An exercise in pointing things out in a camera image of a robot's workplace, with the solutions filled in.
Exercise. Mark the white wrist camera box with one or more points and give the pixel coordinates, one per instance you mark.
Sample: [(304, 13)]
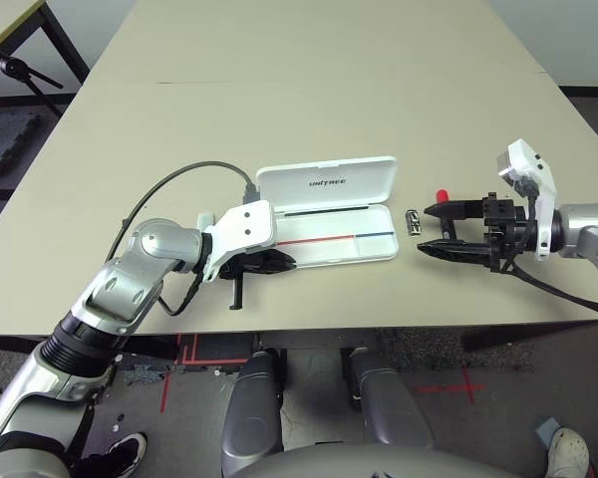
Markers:
[(528, 164), (249, 224)]

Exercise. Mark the grey robot right leg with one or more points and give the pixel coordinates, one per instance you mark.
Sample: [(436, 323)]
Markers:
[(388, 403)]

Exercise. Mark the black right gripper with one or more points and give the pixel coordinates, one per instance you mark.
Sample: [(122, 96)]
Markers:
[(503, 224)]

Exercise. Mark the black table base bar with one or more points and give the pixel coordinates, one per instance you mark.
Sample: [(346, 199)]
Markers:
[(488, 338)]

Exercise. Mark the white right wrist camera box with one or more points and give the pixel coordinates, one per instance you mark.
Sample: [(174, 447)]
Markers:
[(528, 164)]

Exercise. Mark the grey robot leg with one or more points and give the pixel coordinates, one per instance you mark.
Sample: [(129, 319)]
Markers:
[(251, 413), (388, 403)]

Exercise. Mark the black framed side table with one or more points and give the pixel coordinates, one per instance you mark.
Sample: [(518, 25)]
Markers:
[(0, 22)]

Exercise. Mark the white plastic pencil case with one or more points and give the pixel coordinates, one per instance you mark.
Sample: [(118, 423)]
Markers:
[(329, 199)]

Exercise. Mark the grey foam floor mat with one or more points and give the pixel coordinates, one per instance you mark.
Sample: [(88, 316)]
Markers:
[(5, 134)]

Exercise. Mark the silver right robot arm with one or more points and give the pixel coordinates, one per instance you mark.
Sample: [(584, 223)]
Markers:
[(588, 224)]

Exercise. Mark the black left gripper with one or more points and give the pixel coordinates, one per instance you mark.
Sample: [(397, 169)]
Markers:
[(249, 266)]

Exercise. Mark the black tripod stand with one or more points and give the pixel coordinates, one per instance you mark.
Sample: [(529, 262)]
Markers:
[(12, 67)]

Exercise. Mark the black bystander shoe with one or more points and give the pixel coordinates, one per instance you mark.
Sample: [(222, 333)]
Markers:
[(129, 448)]

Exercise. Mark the grey robot torso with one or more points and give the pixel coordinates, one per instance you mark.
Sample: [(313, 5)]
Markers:
[(369, 463)]

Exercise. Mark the white bystander shoe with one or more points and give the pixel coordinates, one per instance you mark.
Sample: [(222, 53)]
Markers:
[(568, 450)]

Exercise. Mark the grey robot left leg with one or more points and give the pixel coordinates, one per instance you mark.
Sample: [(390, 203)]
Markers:
[(251, 413)]

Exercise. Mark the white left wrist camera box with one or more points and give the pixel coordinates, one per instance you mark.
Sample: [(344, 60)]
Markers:
[(249, 224)]

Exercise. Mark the red and black marker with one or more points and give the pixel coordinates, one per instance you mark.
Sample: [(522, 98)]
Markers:
[(443, 195)]

